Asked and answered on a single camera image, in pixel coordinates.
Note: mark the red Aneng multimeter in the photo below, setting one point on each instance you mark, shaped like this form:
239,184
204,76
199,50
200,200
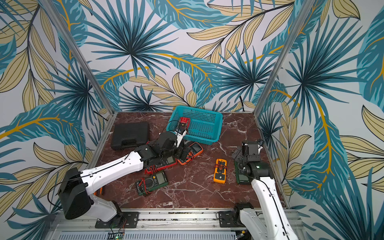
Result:
161,165

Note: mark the yellow multimeter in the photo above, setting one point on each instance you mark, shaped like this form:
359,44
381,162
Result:
220,171

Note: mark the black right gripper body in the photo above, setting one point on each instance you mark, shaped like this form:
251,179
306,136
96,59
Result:
249,146

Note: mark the teal plastic basket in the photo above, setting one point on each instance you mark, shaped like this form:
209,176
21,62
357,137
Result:
205,126

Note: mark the black plastic tool case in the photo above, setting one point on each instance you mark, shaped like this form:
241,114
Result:
128,135

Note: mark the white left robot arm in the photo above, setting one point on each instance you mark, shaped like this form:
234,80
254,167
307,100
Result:
76,192

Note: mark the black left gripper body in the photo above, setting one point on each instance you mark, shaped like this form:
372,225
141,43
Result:
174,151

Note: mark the small red multimeter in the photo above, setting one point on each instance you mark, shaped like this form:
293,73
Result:
184,123

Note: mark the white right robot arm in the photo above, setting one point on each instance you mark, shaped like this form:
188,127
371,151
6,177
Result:
276,225

